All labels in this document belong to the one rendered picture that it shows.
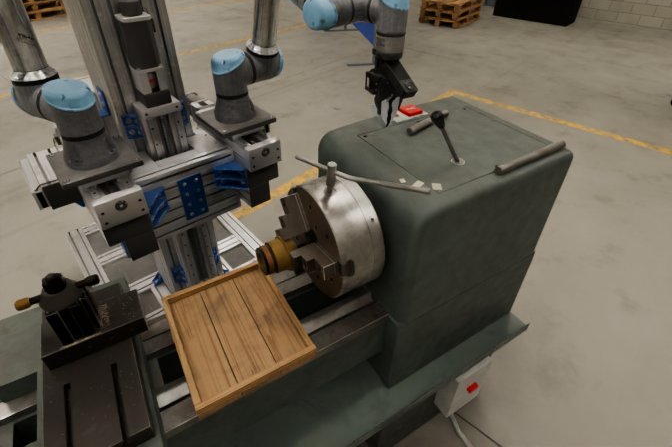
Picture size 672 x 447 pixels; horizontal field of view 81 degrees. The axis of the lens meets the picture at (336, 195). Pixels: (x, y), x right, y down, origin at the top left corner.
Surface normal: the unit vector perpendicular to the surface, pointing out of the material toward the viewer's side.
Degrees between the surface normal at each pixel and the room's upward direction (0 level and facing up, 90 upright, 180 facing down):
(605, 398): 0
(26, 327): 0
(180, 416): 0
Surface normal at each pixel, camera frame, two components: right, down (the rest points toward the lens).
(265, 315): 0.02, -0.81
